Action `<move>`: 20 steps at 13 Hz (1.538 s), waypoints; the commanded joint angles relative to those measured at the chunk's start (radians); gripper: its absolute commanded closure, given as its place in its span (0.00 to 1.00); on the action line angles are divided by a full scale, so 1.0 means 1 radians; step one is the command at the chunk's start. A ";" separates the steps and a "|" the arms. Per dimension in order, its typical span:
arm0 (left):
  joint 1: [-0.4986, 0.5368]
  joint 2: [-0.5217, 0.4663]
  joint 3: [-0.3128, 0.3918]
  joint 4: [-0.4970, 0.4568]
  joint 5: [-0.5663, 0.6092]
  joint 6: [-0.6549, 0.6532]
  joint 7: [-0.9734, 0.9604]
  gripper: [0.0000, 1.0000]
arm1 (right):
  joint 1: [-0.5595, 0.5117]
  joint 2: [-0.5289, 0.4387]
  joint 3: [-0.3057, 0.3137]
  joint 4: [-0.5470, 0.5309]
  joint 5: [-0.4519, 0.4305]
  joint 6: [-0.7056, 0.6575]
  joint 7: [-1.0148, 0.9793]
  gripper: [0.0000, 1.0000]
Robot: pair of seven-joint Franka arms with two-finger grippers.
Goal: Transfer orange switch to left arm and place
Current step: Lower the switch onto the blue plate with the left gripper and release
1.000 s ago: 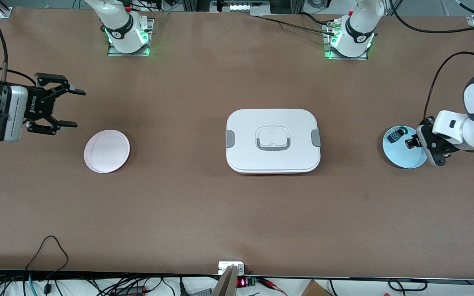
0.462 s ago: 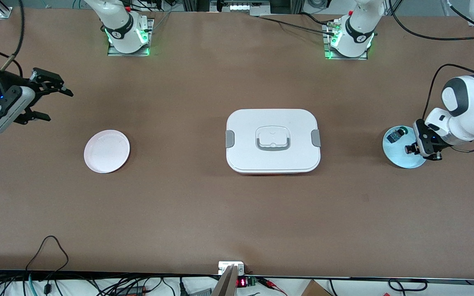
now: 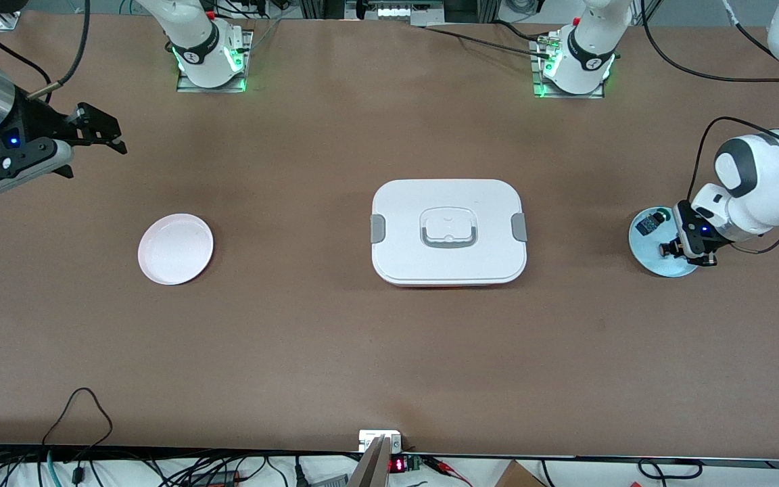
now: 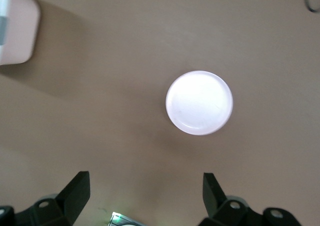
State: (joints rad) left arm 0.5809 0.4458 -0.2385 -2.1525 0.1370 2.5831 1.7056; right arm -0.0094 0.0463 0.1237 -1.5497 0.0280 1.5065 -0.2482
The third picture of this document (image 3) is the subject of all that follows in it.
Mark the white lunch box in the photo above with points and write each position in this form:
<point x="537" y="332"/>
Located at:
<point x="450" y="193"/>

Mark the grey lunch box clip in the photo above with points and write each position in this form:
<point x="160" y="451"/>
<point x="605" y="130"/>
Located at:
<point x="377" y="228"/>
<point x="518" y="227"/>

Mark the red digit display board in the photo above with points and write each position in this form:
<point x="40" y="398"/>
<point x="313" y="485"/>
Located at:
<point x="397" y="465"/>

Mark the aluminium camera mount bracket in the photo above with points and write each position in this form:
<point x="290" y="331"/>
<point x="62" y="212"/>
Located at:
<point x="376" y="467"/>

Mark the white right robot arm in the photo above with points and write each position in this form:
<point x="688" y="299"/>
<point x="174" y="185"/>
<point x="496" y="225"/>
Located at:
<point x="200" y="47"/>

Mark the pink round plate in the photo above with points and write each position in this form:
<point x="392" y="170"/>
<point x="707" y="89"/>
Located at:
<point x="176" y="249"/>

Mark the aluminium corner profile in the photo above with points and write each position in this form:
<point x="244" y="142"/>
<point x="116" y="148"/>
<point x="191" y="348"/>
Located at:
<point x="11" y="21"/>

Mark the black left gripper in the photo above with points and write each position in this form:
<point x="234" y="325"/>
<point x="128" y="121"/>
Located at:
<point x="686" y="221"/>

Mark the silver metal equipment rack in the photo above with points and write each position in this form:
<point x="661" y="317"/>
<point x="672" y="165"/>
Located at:
<point x="396" y="12"/>

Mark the orange black switch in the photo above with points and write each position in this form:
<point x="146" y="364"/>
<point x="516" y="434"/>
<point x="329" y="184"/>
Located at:
<point x="667" y="249"/>

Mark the brown cardboard box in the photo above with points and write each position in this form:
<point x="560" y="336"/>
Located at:
<point x="518" y="477"/>

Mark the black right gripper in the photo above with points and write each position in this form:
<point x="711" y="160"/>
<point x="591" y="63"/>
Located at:
<point x="36" y="122"/>

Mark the black power adapter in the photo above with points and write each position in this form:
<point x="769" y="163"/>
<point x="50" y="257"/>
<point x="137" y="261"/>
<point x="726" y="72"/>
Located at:
<point x="217" y="479"/>

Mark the red black clip leads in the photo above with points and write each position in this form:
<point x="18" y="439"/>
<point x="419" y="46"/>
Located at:
<point x="447" y="468"/>

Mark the light blue round plate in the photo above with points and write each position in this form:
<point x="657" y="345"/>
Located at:
<point x="646" y="253"/>

